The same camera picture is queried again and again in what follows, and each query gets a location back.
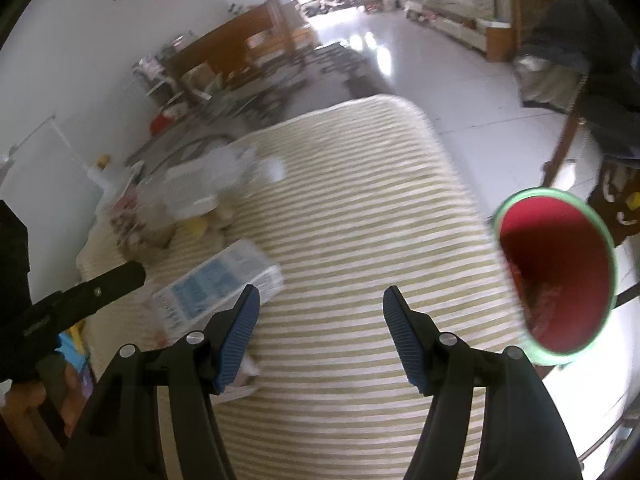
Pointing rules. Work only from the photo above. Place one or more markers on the red bin with green rim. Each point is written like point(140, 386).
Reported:
point(550, 270)

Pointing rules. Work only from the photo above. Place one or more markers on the grey blue jacket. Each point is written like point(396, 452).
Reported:
point(590, 50)

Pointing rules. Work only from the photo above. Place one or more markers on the blue and white carton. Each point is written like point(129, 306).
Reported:
point(215, 280)

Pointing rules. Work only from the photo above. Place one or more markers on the wooden dining chair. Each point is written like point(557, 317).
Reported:
point(565, 135)
point(235, 35)

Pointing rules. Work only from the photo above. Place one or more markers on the beige striped table cloth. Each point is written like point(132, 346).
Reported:
point(350, 210)

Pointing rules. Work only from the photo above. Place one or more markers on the person's left hand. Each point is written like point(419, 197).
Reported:
point(20, 400)

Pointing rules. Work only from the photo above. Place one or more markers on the paper ball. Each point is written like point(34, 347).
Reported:
point(155, 240)

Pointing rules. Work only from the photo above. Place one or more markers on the brown patterned bag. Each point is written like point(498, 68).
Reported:
point(617, 200)

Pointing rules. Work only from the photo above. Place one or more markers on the clear plastic bag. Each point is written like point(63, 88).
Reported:
point(210, 180)

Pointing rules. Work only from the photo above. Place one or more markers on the pink snack wrapper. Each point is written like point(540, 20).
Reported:
point(122, 205)

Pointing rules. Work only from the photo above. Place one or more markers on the wooden television cabinet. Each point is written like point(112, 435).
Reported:
point(465, 20)

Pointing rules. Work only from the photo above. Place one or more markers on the yellow toy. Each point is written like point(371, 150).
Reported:
point(103, 161)

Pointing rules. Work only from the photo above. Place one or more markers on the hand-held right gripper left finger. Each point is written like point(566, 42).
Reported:
point(240, 340)

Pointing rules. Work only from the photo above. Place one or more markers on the white metal stepladder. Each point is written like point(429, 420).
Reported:
point(150, 75)

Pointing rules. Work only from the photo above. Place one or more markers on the blue green plastic toy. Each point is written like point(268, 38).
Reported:
point(75, 350)

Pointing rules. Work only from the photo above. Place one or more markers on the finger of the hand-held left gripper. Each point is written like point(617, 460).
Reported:
point(110, 285)

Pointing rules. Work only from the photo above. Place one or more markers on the red bag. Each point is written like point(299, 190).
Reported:
point(162, 120)

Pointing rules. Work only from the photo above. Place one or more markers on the grey patterned dining table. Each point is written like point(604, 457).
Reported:
point(325, 65)

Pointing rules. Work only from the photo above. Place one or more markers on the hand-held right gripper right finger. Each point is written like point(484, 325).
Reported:
point(405, 345)

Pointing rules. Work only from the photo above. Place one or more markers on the printed paper wad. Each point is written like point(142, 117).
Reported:
point(245, 377)

